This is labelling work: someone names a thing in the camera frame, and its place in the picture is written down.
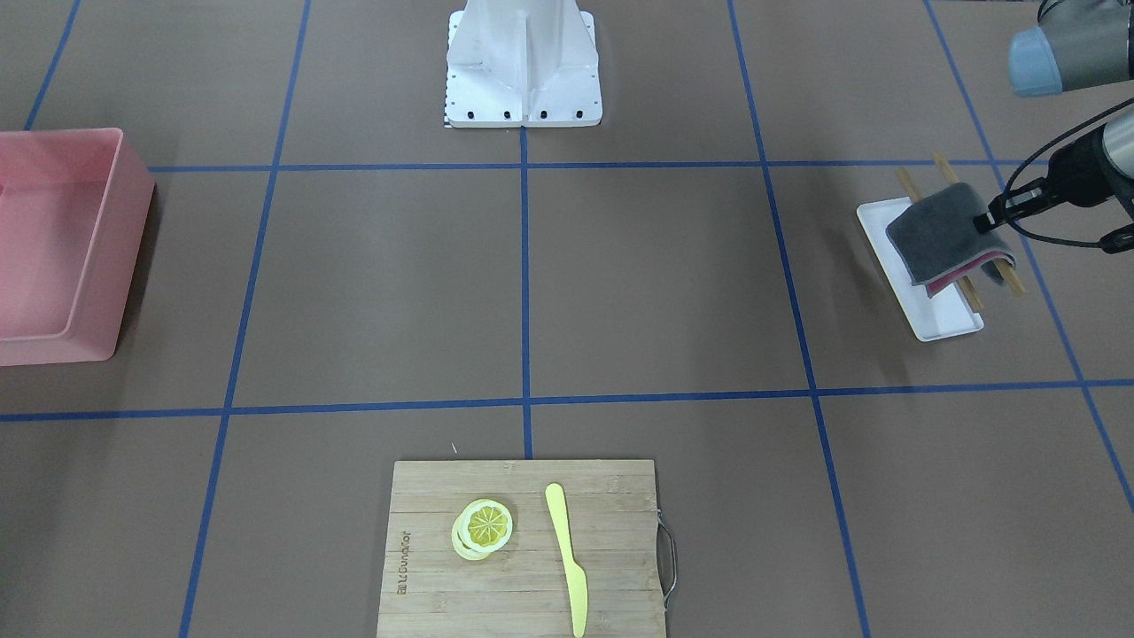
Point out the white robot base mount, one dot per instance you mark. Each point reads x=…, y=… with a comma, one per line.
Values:
x=518, y=64

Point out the pink plastic bin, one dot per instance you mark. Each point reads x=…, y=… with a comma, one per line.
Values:
x=73, y=212

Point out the white rectangular tray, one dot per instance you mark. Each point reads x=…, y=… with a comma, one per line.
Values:
x=931, y=318

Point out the yellow plastic knife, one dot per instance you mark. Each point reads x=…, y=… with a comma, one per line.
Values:
x=574, y=574

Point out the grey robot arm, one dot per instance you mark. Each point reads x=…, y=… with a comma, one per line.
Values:
x=1074, y=45

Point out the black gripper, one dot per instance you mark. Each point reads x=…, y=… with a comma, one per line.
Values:
x=1069, y=167

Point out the yellow lemon slice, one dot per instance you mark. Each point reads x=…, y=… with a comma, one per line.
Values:
x=482, y=528

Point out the grey cleaning cloth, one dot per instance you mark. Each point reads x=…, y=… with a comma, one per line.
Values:
x=910, y=234

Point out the bamboo cutting board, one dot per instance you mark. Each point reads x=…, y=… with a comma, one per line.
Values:
x=520, y=590

